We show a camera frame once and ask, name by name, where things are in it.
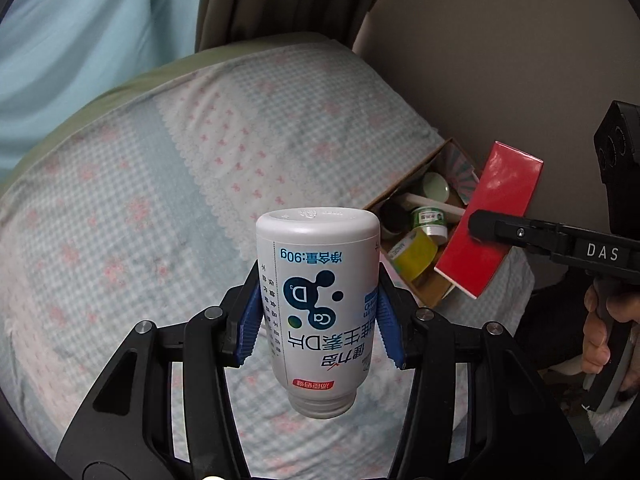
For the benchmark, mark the white jar green label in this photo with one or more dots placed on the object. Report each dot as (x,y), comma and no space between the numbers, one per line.
(432,221)

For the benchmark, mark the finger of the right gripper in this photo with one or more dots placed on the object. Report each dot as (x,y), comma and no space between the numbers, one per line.
(537,236)

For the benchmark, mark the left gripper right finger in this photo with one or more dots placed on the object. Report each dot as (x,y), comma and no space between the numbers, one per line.
(475,411)

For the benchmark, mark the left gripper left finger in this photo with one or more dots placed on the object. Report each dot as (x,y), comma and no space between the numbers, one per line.
(160,409)

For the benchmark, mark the checkered floral bed sheet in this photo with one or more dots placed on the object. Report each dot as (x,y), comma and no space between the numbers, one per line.
(144,206)

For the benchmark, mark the cardboard box pink lining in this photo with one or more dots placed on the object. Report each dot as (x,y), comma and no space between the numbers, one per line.
(454,165)

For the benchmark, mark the red and white box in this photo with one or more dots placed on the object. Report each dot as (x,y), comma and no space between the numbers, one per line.
(507,185)

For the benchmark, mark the white remote control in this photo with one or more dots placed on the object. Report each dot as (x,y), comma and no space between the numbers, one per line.
(452,214)

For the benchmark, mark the yellow packing tape roll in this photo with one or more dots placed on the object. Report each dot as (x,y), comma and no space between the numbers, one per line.
(412,255)

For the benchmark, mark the light blue hanging cloth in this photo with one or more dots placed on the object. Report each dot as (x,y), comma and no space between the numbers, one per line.
(58,55)

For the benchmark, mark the pale green round tin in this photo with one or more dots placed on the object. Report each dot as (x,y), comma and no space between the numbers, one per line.
(435,187)

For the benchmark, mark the person's right hand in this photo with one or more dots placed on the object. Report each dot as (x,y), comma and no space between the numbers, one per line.
(595,351)

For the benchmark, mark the white vitamin bottle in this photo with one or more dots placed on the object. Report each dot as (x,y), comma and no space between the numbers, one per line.
(318,270)

